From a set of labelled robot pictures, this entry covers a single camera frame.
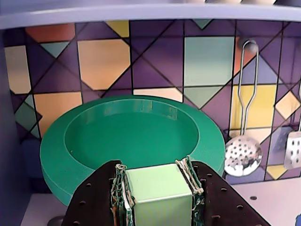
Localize green round bowl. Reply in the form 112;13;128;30
39;94;226;226

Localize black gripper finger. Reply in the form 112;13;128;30
175;155;271;226
62;161;137;226

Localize metal slotted spatula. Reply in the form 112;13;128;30
284;80;301;170

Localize lilac toy kitchen shelf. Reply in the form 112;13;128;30
0;0;301;30

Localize colourful geometric backsplash panel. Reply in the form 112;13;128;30
3;20;301;187

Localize metal skimmer spoon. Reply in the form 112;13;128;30
223;40;263;177

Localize grey wall hook knob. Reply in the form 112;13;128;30
244;41;258;54

